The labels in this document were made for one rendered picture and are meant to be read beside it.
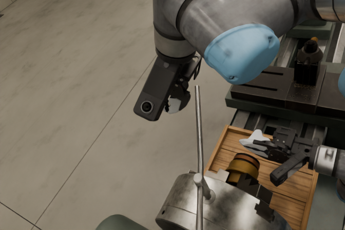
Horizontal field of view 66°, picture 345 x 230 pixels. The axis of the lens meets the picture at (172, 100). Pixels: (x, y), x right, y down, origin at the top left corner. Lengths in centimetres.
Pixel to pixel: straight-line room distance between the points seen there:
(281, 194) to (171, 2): 78
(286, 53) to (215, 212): 102
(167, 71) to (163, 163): 177
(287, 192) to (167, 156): 137
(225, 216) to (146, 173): 164
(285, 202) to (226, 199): 40
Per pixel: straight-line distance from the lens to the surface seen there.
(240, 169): 77
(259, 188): 67
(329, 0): 34
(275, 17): 34
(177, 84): 49
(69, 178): 258
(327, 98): 112
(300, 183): 102
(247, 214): 62
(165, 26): 40
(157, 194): 210
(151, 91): 47
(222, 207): 61
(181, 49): 42
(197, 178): 55
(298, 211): 98
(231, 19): 31
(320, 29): 151
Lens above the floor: 180
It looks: 44 degrees down
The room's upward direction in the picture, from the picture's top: 24 degrees counter-clockwise
